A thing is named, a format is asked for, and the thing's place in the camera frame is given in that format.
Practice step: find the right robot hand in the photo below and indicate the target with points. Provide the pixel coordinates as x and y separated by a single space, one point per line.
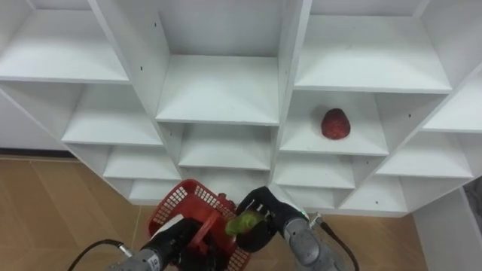
263 218

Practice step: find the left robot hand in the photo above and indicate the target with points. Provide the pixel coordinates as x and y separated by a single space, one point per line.
180 237

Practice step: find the green soft toy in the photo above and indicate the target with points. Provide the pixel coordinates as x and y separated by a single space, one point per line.
243 223

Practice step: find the red plastic basket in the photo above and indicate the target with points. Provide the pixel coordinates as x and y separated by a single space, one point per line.
188 205

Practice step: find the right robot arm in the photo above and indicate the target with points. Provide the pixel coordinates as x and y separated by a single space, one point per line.
307 246

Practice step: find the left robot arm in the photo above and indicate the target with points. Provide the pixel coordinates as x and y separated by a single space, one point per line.
141 260

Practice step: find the red strawberry soft toy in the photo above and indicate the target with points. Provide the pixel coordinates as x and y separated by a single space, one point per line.
335 124

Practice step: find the white shelf unit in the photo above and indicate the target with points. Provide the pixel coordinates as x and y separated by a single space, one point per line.
218 90

